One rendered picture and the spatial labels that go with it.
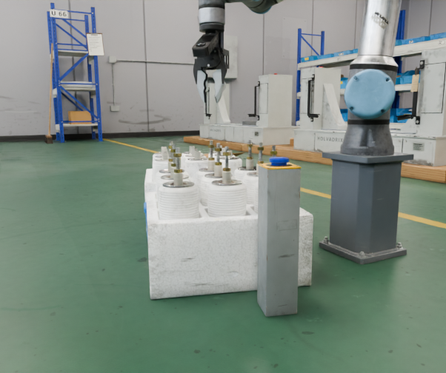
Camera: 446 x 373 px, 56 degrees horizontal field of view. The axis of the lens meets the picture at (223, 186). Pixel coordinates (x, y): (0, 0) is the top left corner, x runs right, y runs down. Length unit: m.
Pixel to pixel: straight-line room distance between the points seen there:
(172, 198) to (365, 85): 0.54
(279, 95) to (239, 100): 3.92
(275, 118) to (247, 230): 3.50
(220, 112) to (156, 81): 2.37
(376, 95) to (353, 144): 0.20
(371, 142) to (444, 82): 1.75
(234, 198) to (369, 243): 0.46
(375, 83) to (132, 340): 0.79
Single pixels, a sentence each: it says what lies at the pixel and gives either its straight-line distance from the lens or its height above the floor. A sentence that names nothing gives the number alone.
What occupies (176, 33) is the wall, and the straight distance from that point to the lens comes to 7.90.
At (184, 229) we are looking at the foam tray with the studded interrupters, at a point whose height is 0.16.
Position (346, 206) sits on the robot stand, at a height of 0.15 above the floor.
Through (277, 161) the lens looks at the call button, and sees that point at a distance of 0.84.
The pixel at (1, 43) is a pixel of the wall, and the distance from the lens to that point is 7.32.
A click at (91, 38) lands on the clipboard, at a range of 6.74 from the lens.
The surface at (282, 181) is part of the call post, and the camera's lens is 0.83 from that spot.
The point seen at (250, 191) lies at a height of 0.21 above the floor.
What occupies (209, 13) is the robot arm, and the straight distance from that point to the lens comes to 1.24.
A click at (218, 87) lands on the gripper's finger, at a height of 0.49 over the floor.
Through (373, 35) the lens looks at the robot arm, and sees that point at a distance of 1.14.
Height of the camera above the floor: 0.42
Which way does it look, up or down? 10 degrees down
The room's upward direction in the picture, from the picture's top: straight up
